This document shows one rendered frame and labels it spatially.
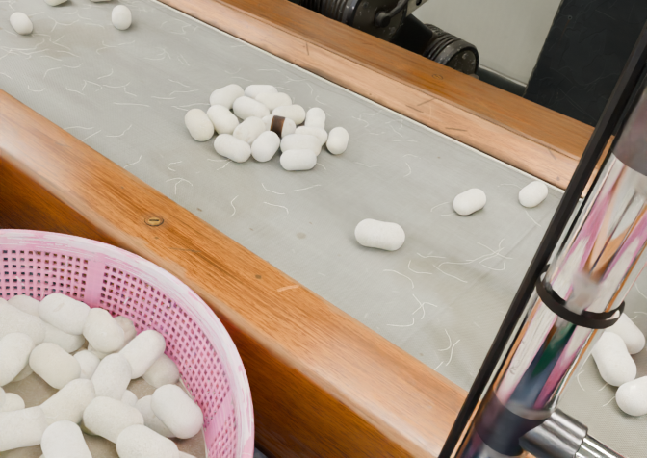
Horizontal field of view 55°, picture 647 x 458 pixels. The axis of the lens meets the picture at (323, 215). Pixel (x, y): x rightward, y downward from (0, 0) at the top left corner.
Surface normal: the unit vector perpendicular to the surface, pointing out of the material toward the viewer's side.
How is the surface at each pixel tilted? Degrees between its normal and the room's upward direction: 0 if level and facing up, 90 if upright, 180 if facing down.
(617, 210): 90
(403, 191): 0
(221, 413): 72
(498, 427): 90
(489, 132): 45
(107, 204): 0
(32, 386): 0
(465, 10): 90
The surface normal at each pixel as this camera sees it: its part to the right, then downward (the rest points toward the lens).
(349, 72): -0.30, -0.29
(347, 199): 0.16, -0.80
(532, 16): -0.64, 0.36
